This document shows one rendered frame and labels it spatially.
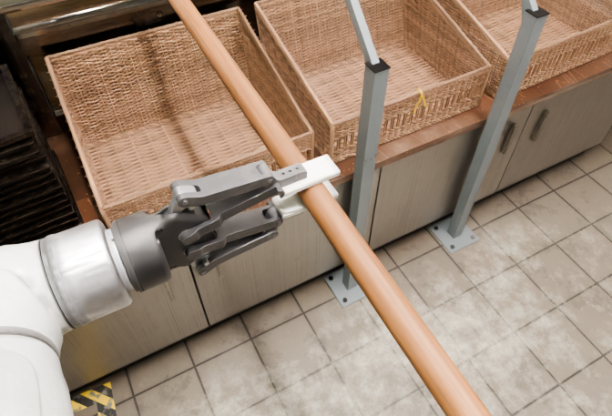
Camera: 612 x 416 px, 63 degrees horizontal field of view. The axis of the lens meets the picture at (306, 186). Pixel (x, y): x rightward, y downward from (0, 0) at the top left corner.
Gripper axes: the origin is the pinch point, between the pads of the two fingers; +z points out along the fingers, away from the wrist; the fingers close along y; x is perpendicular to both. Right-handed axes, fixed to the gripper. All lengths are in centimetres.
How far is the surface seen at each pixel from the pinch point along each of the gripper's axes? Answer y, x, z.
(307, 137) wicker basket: 47, -51, 28
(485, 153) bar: 71, -42, 87
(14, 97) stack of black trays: 29, -75, -33
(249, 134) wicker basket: 61, -73, 20
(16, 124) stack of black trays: 30, -67, -34
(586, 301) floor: 119, 2, 112
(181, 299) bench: 87, -46, -15
